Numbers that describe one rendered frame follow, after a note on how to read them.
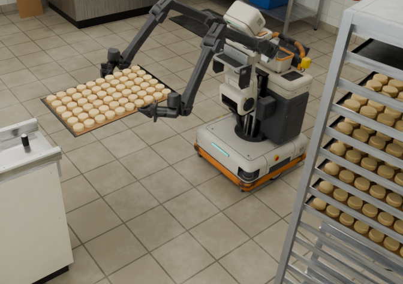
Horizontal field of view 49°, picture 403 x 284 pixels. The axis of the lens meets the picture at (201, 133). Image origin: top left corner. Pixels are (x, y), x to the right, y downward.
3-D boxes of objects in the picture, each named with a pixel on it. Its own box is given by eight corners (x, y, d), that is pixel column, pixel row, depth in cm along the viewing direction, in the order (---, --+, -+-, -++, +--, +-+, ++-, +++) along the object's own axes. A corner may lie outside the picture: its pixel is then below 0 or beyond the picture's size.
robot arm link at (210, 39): (222, 21, 221) (208, 18, 228) (214, 47, 224) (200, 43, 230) (270, 41, 255) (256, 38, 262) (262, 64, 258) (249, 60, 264)
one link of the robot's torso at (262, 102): (245, 105, 330) (249, 75, 316) (273, 123, 313) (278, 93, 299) (218, 116, 316) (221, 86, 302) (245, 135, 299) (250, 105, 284)
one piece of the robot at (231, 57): (226, 68, 305) (229, 39, 292) (254, 85, 288) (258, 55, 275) (208, 75, 296) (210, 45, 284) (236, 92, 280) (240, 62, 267)
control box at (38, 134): (56, 178, 223) (52, 157, 215) (37, 153, 238) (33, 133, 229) (63, 175, 225) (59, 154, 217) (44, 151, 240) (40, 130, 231)
